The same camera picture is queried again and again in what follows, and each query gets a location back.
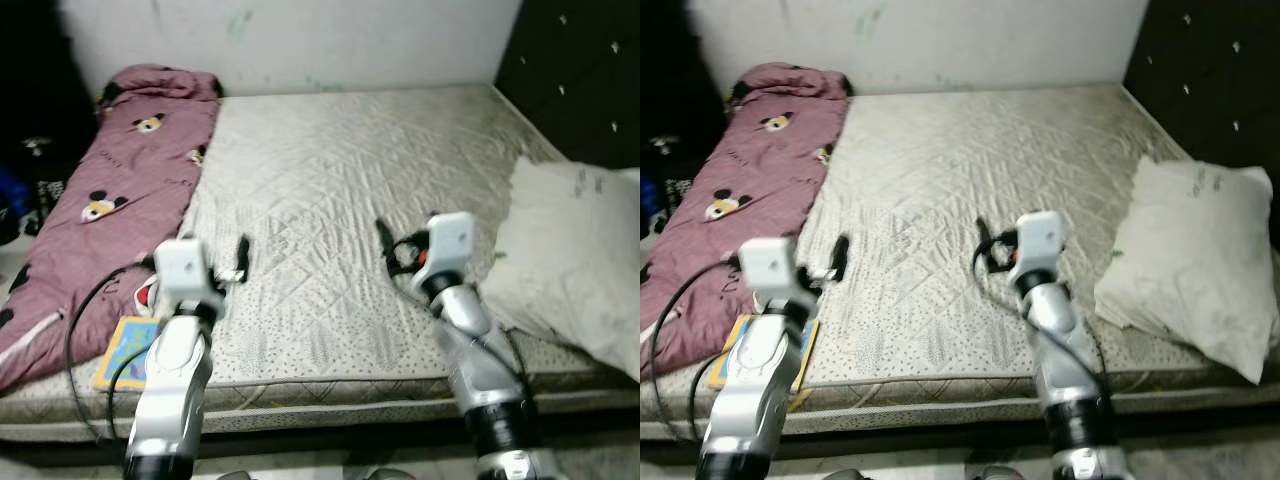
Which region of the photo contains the white pillow with writing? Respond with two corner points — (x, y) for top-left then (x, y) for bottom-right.
(480, 155), (641, 383)
(1093, 155), (1280, 386)

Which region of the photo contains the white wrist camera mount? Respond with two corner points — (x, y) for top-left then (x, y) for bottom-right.
(1008, 210), (1066, 291)
(738, 237), (816, 311)
(412, 212), (478, 286)
(153, 238), (226, 306)

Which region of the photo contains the colourful picture puzzle board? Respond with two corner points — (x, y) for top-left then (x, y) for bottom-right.
(707, 315), (821, 393)
(93, 315), (166, 391)

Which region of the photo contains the white quilted mattress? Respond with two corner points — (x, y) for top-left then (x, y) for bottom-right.
(0, 82), (641, 441)
(640, 82), (1280, 441)

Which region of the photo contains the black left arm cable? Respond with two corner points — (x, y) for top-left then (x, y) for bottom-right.
(648, 260), (746, 441)
(63, 262), (161, 441)

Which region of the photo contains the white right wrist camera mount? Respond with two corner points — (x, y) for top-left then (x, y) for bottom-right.
(1008, 210), (1066, 291)
(412, 212), (478, 286)

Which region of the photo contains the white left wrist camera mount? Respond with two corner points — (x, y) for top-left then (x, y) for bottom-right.
(738, 237), (816, 311)
(153, 238), (226, 306)

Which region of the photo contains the black tufted headboard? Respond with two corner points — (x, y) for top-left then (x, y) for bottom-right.
(1122, 0), (1280, 171)
(493, 0), (641, 171)

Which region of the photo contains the black bedside basket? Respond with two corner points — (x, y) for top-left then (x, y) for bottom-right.
(650, 135), (701, 236)
(20, 135), (66, 233)

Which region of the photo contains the pink cartoon mouse blanket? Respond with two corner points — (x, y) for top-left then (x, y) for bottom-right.
(0, 65), (223, 393)
(640, 62), (851, 351)

